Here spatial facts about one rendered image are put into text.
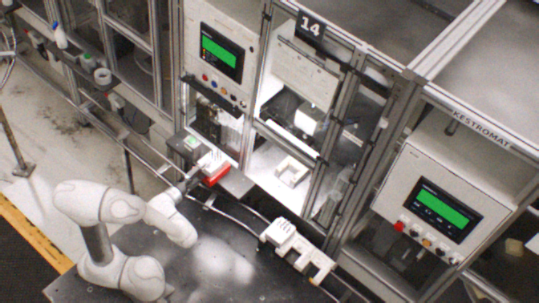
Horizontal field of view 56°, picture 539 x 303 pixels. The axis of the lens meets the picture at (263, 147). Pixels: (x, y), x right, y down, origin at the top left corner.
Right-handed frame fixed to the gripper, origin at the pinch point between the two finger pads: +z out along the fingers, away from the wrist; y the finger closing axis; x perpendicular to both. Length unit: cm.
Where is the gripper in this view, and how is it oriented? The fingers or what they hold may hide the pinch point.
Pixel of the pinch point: (205, 167)
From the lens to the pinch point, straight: 262.7
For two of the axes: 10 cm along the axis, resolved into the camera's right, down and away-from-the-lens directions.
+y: 1.2, -5.9, -8.0
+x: -7.6, -5.8, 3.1
